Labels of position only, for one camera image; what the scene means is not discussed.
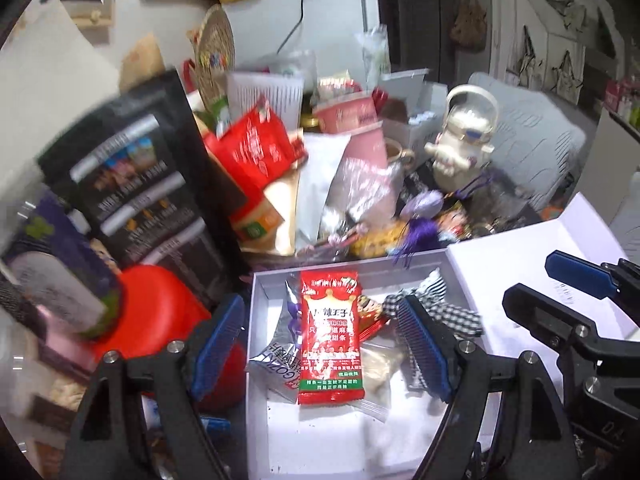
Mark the white appliance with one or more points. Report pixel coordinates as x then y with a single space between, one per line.
335 15

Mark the brown hanging bag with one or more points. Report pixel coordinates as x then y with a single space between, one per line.
470 20

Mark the red carton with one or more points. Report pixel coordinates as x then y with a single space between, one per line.
225 170

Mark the purple tassel sachet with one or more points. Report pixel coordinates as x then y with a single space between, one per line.
425 205

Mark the yellow snack packet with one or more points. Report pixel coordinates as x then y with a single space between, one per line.
380 242

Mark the white ribbed basket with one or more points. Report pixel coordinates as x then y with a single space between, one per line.
270 95

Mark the white cabinet with star decorations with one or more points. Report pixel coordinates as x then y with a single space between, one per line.
550 10

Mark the pink flower stick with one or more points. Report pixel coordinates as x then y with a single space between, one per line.
335 240

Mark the white astronaut figurine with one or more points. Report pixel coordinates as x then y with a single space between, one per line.
465 145

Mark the small white carton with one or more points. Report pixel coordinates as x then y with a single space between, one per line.
420 105

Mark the large black bag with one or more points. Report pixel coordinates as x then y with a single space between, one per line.
150 185

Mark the black white checked cloth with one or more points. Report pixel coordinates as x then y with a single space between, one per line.
450 317

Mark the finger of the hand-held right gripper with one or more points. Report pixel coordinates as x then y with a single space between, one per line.
545 315
580 272

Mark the silver purple snack packet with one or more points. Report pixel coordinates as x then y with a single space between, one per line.
272 360

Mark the dark purple packet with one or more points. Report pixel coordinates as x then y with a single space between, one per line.
55 260

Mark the small clear bag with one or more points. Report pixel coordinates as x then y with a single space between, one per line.
374 55

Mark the green orange packet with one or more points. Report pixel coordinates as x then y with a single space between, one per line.
260 222

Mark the gold kraft pouch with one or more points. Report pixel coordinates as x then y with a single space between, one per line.
285 215

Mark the red foil packet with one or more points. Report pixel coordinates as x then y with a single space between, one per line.
260 145

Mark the beige board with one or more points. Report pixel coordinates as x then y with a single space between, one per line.
615 160

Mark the pink pouch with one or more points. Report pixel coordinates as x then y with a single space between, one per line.
367 145

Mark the small red cartoon packet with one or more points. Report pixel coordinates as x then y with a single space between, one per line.
370 312

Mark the red snack packet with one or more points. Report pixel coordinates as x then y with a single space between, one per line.
330 340

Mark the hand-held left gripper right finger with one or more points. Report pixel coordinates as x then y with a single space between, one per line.
425 342

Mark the grey striped cushion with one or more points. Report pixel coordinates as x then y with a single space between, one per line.
540 130

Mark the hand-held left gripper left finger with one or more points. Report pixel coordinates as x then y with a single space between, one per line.
215 347

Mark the round woven mat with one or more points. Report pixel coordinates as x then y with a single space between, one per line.
215 45

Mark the white cardboard box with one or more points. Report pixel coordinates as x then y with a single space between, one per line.
350 440

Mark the brown mug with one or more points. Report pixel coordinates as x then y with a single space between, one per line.
397 157

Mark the clear plastic bag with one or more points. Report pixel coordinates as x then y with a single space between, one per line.
360 185

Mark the red plastic bottle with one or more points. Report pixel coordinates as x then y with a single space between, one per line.
160 310

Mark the white paper pouch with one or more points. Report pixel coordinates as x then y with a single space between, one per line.
315 180

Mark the clear plastic packet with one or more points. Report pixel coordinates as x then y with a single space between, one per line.
380 365

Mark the pink paper cup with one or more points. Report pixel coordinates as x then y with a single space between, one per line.
345 112

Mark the colourful cartoon packet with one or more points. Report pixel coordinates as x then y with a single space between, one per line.
452 225

